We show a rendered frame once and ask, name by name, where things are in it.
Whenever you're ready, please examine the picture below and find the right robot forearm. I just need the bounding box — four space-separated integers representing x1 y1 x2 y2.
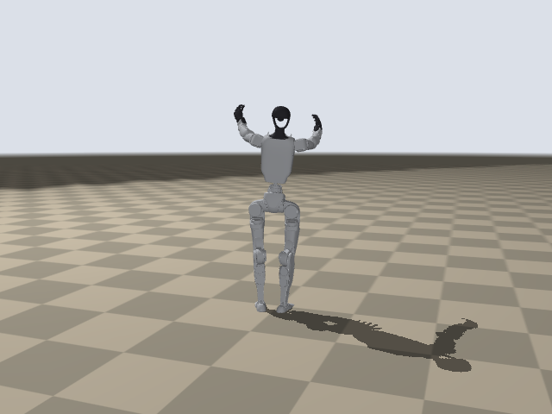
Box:
311 128 323 145

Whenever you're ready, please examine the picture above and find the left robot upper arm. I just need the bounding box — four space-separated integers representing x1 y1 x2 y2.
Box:
242 129 264 147

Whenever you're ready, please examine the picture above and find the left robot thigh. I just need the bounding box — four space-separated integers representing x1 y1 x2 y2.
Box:
248 199 267 264

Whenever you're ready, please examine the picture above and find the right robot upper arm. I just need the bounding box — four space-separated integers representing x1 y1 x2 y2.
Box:
294 136 317 152

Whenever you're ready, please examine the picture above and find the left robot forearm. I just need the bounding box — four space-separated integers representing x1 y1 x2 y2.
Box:
237 119 248 137

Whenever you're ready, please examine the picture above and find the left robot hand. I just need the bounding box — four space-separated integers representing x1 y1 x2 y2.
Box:
234 104 246 123

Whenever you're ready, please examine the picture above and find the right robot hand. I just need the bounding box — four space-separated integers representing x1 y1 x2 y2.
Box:
312 114 322 131

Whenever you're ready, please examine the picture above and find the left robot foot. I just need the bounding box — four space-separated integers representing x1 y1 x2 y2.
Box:
255 301 266 312

